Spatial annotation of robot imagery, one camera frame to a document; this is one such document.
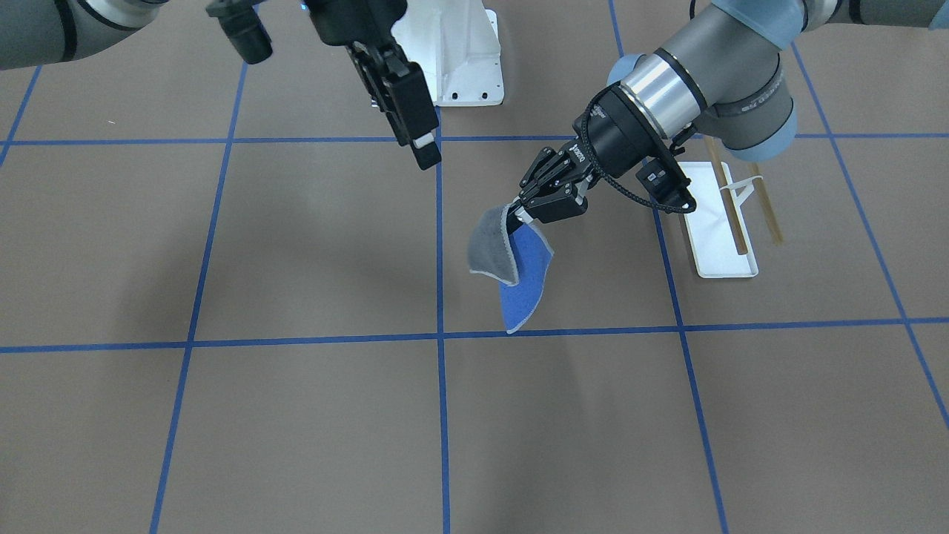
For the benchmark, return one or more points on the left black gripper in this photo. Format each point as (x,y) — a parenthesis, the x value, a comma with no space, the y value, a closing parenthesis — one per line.
(621,135)

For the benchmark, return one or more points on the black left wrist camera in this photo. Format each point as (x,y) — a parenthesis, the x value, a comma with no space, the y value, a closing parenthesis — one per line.
(667,186)

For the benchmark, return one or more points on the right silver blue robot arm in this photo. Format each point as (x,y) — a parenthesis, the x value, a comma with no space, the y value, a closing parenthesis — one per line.
(50,32)

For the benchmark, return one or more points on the wooden rack rod rear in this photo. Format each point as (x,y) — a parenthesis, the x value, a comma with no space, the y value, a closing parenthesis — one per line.
(774,228)

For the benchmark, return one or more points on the wooden rack rod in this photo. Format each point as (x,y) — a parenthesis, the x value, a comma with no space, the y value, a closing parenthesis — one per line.
(774,228)
(738,235)

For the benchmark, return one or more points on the wooden rack rod front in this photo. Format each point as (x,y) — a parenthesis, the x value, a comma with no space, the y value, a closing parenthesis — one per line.
(738,235)

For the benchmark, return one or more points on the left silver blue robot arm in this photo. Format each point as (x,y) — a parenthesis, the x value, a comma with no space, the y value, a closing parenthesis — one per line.
(720,75)

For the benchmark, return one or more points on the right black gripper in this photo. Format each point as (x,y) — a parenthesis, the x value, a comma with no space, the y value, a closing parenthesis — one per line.
(357,21)

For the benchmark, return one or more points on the white rack base tray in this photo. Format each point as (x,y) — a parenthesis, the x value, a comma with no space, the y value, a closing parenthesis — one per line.
(711,237)

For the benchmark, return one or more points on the blue grey towel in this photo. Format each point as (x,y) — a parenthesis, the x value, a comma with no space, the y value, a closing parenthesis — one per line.
(516,255)

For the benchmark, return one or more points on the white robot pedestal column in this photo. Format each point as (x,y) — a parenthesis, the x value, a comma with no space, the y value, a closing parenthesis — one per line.
(456,43)

